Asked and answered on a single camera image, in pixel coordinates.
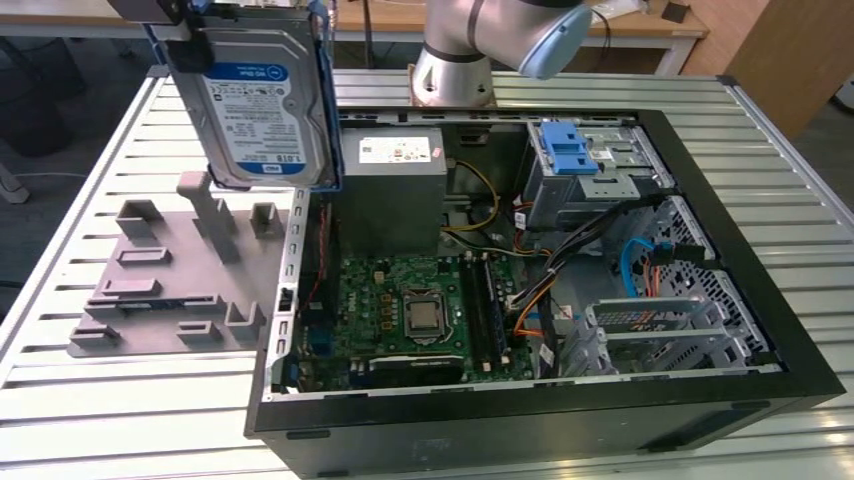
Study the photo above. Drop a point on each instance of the wooden desk white frame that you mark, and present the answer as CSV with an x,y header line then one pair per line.
x,y
67,24

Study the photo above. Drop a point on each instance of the white furniture foot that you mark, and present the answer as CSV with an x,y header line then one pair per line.
x,y
14,185

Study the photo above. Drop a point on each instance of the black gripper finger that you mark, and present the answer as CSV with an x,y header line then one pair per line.
x,y
190,57

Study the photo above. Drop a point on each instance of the black RAM slot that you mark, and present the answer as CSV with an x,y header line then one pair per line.
x,y
497,310
479,310

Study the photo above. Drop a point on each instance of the blue plastic latch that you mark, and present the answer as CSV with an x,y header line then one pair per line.
x,y
564,150

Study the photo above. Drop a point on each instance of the small black object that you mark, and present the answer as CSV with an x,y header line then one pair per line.
x,y
677,12

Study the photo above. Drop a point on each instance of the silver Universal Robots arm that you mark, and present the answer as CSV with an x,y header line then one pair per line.
x,y
454,70

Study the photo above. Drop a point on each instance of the green motherboard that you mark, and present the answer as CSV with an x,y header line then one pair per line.
x,y
363,300

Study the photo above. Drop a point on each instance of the black PC case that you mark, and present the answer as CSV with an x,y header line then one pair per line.
x,y
467,430

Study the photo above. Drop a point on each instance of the silver drive cage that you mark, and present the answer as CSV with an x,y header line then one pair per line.
x,y
601,195

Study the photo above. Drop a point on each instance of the silver disk bay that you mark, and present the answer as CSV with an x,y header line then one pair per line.
x,y
668,335

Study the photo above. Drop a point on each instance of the CPU socket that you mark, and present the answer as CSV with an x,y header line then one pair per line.
x,y
427,342

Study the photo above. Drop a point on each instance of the grey parts rack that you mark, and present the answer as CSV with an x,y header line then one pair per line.
x,y
174,280

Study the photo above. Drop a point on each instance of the grey power supply unit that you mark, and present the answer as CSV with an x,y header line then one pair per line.
x,y
394,210

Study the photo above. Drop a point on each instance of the silver CPU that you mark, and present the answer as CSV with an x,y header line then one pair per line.
x,y
425,316

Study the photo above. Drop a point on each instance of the black office chair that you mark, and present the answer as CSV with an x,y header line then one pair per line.
x,y
40,100

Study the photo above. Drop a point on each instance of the black graphics card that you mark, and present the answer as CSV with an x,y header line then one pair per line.
x,y
414,369

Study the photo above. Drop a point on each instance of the hard disk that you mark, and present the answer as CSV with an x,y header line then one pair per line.
x,y
261,100

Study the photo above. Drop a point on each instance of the wooden cabinet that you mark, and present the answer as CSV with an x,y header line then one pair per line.
x,y
788,60

